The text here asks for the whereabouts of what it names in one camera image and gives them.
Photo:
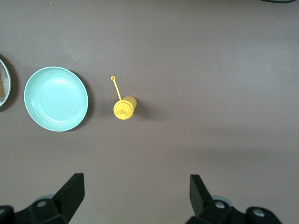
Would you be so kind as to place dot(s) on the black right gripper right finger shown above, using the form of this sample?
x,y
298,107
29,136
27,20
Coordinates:
x,y
205,205

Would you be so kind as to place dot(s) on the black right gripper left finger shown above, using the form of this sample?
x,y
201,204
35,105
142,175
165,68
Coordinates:
x,y
65,200

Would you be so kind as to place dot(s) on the yellow mustard squeeze bottle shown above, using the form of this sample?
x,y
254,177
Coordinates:
x,y
126,108

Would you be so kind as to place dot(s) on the brown bread slice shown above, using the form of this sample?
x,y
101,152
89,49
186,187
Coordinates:
x,y
2,84

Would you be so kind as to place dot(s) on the mint green plate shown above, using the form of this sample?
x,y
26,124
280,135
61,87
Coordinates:
x,y
56,99

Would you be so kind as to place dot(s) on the beige plate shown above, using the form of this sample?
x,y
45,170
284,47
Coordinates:
x,y
7,88

